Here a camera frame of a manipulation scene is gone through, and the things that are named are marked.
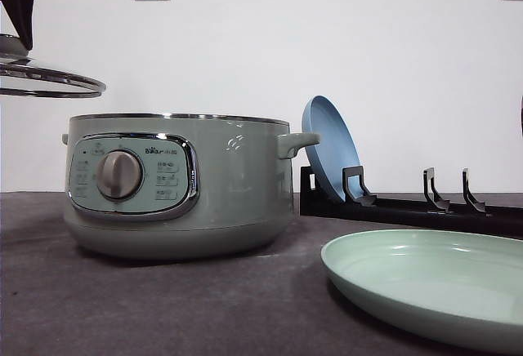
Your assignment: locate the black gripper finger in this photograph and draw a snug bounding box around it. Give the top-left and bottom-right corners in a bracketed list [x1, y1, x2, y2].
[1, 0, 34, 51]

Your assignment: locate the glass steamer lid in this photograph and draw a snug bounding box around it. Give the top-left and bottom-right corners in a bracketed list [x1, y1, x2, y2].
[0, 34, 106, 99]

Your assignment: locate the green plate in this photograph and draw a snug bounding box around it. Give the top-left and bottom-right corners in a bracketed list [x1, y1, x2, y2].
[320, 229, 523, 351]

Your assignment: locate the blue plate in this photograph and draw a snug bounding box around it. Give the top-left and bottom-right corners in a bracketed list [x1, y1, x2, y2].
[302, 96, 362, 202]

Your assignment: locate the green electric steamer pot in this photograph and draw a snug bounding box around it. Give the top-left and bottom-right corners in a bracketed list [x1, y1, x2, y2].
[62, 113, 319, 259]

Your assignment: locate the black plate rack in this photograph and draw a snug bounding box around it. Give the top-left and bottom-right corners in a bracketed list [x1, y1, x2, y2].
[299, 166, 523, 238]

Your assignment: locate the grey table mat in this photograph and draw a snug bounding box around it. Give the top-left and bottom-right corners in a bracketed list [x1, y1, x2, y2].
[0, 192, 523, 356]

